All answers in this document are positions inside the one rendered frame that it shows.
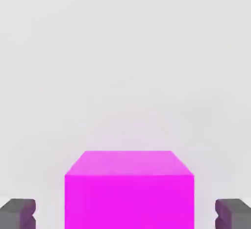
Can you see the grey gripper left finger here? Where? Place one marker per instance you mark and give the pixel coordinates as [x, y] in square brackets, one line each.
[13, 215]

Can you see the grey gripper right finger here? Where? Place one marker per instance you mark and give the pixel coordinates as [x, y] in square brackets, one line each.
[237, 215]

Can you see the small magenta cube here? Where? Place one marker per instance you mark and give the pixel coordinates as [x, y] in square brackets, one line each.
[129, 199]

